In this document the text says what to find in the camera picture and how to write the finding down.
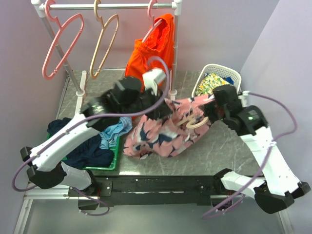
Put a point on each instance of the white clothes rack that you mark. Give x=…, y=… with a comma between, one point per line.
x=55, y=29

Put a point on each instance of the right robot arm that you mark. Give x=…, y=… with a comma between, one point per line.
x=274, y=187

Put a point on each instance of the pink hanger holding shorts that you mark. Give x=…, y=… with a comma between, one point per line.
x=151, y=22

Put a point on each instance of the light blue shorts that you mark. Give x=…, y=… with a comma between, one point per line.
x=110, y=135

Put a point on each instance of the orange shorts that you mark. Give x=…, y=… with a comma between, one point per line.
x=159, y=43

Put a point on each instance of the lemon print cloth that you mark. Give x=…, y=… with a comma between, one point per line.
x=210, y=81

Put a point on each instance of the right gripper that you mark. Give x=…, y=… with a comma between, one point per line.
x=207, y=109

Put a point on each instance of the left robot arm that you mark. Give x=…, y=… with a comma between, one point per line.
x=128, y=97

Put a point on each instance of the green plastic tray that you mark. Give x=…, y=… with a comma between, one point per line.
x=113, y=164

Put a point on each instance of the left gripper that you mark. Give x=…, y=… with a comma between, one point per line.
x=162, y=110

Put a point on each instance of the navy blue garment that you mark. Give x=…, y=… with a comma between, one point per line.
x=89, y=154

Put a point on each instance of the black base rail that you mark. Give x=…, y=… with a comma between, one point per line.
x=116, y=190

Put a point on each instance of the pink patterned shorts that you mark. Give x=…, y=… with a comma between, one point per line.
x=162, y=136

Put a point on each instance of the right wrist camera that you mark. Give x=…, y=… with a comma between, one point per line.
x=244, y=95

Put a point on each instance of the white plastic basket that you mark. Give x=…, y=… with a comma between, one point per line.
x=223, y=72

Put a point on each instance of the blue cloth in basket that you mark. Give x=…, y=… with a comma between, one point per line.
x=229, y=80

